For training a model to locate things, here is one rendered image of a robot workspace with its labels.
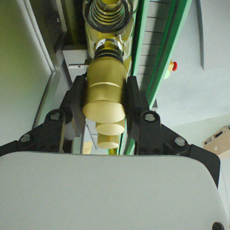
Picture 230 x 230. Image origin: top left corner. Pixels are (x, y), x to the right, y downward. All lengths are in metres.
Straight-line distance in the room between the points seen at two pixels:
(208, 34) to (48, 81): 0.52
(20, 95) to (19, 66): 0.04
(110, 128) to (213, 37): 0.51
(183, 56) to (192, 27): 0.13
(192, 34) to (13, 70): 0.56
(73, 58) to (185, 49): 0.43
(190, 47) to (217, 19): 0.15
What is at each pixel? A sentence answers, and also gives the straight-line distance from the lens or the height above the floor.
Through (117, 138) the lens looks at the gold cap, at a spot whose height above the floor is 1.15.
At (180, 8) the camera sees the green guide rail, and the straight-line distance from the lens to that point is 0.31.
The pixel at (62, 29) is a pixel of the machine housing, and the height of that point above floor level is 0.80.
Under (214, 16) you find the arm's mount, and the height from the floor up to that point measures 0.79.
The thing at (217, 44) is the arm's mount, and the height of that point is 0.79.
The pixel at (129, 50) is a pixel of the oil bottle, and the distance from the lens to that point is 0.17.
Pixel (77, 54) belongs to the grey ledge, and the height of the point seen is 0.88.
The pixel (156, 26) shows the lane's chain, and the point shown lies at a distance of 0.39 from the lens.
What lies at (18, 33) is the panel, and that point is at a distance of 0.23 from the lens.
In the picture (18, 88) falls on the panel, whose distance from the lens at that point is 0.22.
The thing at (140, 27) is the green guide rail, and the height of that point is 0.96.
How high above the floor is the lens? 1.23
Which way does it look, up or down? 31 degrees down
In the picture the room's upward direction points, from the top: 179 degrees counter-clockwise
